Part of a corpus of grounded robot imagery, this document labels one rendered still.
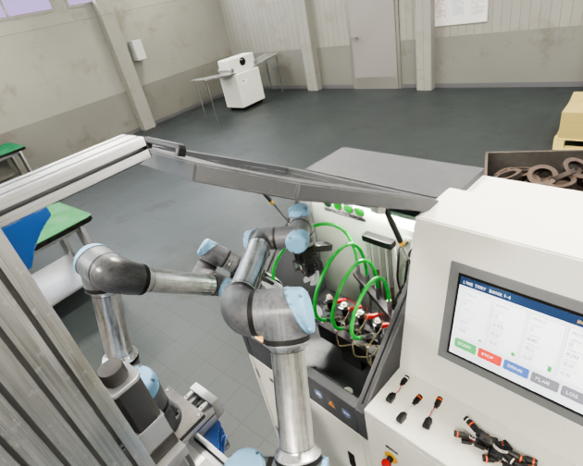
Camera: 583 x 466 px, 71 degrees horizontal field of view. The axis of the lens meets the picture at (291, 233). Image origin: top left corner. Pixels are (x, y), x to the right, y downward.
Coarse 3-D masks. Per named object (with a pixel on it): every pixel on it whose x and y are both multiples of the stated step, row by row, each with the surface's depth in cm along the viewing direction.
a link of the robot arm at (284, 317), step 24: (264, 288) 103; (288, 288) 100; (264, 312) 96; (288, 312) 95; (312, 312) 103; (264, 336) 99; (288, 336) 96; (288, 360) 97; (288, 384) 97; (288, 408) 97; (288, 432) 97; (312, 432) 99; (288, 456) 97; (312, 456) 97
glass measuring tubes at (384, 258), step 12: (372, 240) 169; (384, 240) 165; (372, 252) 177; (384, 252) 170; (396, 252) 168; (384, 264) 173; (396, 264) 171; (372, 276) 182; (384, 276) 176; (384, 288) 180; (396, 288) 177
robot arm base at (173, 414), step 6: (168, 402) 138; (174, 402) 143; (168, 408) 137; (174, 408) 140; (168, 414) 136; (174, 414) 138; (180, 414) 142; (168, 420) 136; (174, 420) 138; (180, 420) 141; (174, 426) 137
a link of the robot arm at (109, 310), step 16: (80, 256) 123; (96, 256) 119; (80, 272) 123; (96, 288) 123; (96, 304) 128; (112, 304) 128; (112, 320) 130; (112, 336) 132; (128, 336) 136; (112, 352) 134; (128, 352) 137
